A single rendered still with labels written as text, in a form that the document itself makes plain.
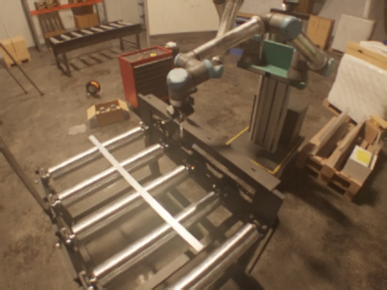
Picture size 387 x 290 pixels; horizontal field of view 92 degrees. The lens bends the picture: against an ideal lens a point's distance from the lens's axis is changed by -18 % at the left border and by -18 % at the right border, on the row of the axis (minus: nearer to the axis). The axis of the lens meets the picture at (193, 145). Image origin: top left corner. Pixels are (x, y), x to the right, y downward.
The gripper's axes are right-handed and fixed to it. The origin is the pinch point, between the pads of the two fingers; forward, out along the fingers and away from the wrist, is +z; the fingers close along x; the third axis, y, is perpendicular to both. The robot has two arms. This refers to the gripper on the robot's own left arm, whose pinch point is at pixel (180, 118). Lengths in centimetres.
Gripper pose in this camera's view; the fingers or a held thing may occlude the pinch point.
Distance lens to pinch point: 121.8
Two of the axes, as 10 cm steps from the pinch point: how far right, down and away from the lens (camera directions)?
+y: -6.1, -7.1, 3.4
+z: -0.1, 4.3, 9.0
